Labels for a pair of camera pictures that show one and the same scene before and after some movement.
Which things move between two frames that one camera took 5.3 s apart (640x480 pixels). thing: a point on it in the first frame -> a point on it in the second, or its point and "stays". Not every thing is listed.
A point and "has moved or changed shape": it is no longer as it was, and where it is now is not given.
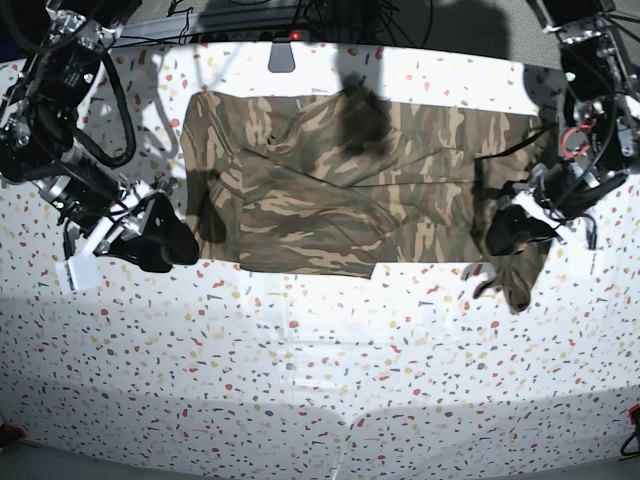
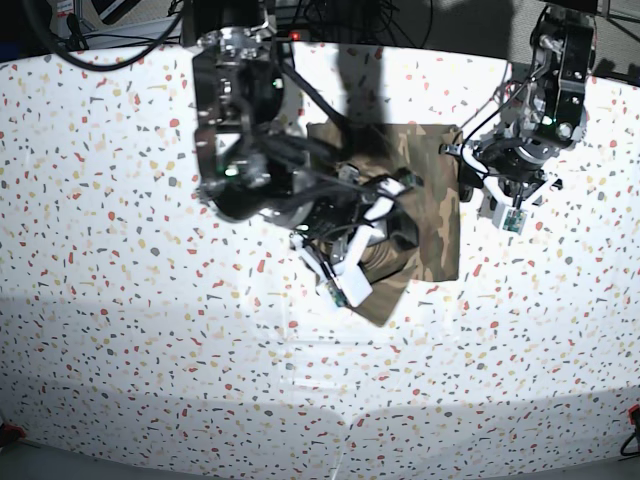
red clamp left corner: [12, 432] stays
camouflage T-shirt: [330, 183] has moved or changed shape
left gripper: [164, 241] -> [349, 283]
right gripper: [567, 190] -> [507, 215]
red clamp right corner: [634, 415] stays
